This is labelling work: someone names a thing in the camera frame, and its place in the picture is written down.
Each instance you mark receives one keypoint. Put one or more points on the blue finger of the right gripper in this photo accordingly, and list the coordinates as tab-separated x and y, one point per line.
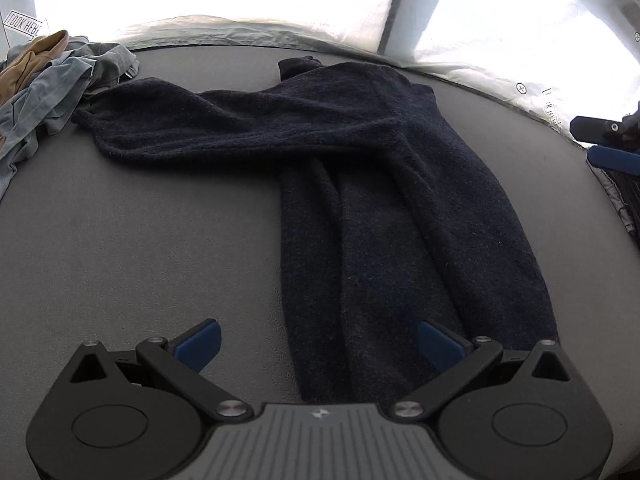
597	130
615	160

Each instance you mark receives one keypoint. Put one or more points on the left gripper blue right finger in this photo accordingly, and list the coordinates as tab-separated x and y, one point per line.
459	363

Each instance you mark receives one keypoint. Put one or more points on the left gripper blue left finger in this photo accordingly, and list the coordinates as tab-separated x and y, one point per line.
176	364

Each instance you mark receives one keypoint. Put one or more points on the navy blue knit sweater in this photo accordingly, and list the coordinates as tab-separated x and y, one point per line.
387	216

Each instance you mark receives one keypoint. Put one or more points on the grey folded garment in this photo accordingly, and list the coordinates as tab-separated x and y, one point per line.
624	193

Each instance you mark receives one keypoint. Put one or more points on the white printed curtain sheet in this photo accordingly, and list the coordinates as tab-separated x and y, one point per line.
555	59

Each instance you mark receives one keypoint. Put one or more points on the light blue grey garment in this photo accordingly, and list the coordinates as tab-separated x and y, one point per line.
52	95

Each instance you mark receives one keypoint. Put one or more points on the beige tan garment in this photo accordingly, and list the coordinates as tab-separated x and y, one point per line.
31	60

